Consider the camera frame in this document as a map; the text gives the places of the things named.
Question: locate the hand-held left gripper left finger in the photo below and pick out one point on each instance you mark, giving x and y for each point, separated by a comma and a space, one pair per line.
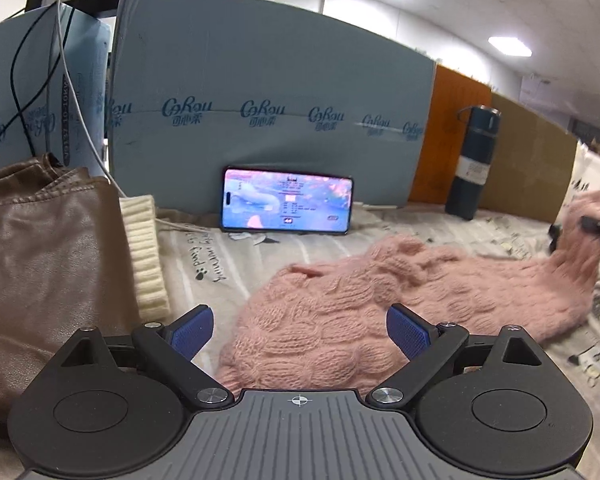
192, 332

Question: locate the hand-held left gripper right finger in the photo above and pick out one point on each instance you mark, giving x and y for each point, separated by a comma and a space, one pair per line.
407, 332

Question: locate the pink knit sweater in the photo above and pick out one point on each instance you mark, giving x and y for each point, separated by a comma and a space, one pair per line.
360, 310

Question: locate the dark blue thermos bottle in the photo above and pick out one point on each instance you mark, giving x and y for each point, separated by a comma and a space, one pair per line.
472, 160

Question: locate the smartphone with lit screen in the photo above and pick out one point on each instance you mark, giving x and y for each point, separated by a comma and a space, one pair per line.
287, 201

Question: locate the brown leather garment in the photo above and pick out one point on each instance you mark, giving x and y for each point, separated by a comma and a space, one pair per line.
50, 270

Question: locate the white printed panel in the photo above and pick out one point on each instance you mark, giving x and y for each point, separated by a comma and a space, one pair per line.
590, 172

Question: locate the large blue printed foam board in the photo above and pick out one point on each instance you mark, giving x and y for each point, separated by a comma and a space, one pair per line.
260, 60

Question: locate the small blue printed foam board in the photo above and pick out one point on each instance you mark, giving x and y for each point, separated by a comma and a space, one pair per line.
10, 80

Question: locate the orange board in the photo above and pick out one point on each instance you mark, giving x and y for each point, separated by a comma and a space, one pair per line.
445, 135

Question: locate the brown cardboard sheet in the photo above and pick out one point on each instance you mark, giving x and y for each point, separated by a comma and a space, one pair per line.
530, 170

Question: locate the ceiling light panel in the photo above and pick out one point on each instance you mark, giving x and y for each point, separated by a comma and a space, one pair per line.
510, 46

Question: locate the cream ribbed knit garment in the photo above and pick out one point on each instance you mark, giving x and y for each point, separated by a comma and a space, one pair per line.
142, 255

